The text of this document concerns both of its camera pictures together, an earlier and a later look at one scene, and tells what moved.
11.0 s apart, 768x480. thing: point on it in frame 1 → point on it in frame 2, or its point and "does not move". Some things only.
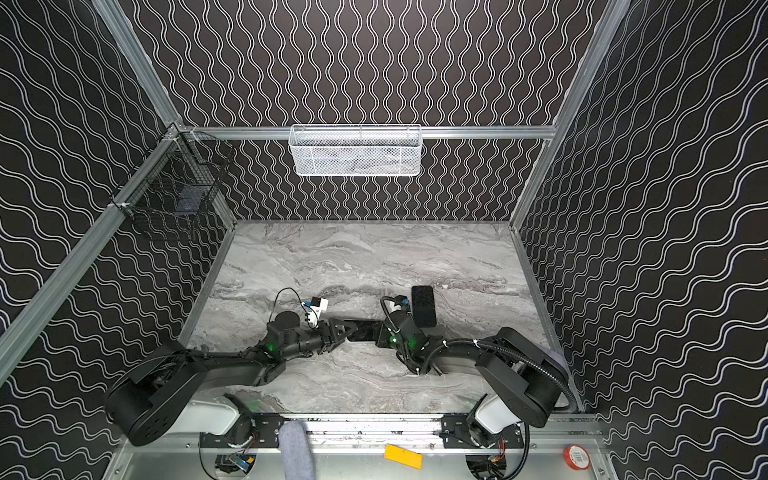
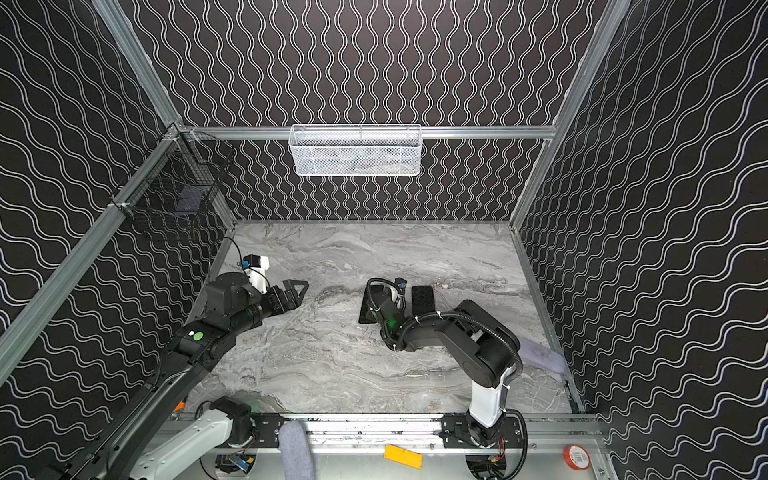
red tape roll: (577, 457) does not move
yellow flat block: (403, 456) does not move
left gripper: (327, 335) → (279, 298)
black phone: (367, 330) → (373, 302)
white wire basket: (356, 150) does not move
